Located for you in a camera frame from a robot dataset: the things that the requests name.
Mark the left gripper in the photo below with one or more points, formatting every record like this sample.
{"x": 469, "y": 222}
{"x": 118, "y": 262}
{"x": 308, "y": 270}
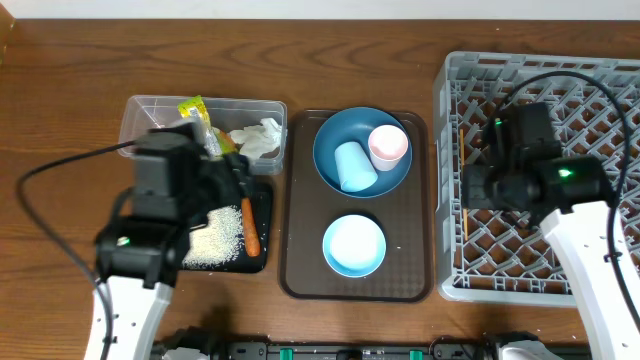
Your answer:
{"x": 234, "y": 178}

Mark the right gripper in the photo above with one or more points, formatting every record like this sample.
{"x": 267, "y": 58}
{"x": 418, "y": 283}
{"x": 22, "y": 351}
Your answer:
{"x": 472, "y": 188}

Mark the yellow green snack wrapper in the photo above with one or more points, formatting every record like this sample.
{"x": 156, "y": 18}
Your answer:
{"x": 216, "y": 141}

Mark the white napkin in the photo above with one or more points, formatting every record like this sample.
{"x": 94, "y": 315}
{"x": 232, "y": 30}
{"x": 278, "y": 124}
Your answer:
{"x": 257, "y": 140}

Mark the orange carrot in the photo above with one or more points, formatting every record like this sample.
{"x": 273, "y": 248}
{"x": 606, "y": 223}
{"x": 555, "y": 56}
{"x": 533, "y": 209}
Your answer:
{"x": 251, "y": 238}

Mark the wooden chopstick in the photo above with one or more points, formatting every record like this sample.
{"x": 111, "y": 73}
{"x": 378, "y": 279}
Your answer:
{"x": 464, "y": 217}

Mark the grey dishwasher rack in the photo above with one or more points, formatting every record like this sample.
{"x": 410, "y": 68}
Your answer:
{"x": 491, "y": 257}

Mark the light blue cup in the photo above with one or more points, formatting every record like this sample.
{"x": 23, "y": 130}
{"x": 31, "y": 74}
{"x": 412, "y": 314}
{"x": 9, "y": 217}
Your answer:
{"x": 355, "y": 171}

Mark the pink cup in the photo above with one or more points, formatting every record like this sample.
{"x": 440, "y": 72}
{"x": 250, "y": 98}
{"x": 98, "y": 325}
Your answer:
{"x": 387, "y": 146}

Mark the light blue rice bowl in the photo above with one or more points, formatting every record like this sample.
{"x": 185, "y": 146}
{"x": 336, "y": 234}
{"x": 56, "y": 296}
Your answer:
{"x": 354, "y": 246}

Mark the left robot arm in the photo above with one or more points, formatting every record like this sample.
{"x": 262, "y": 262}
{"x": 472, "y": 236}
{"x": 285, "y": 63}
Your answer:
{"x": 140, "y": 251}

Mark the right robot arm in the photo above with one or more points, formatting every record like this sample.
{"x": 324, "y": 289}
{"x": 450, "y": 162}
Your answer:
{"x": 589, "y": 245}

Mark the black plastic tray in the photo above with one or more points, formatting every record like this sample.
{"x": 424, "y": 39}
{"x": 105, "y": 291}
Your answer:
{"x": 261, "y": 206}

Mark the white rice pile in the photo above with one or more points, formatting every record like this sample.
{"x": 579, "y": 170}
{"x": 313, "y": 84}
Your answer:
{"x": 219, "y": 242}

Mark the brown serving tray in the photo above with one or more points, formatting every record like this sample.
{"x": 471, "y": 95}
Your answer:
{"x": 311, "y": 205}

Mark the clear plastic bin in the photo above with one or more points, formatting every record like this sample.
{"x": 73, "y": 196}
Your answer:
{"x": 144, "y": 112}

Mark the dark blue plate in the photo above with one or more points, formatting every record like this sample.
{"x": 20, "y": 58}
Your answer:
{"x": 356, "y": 124}

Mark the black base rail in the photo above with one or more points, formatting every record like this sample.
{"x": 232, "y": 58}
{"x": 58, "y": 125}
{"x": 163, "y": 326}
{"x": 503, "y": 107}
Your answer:
{"x": 194, "y": 343}

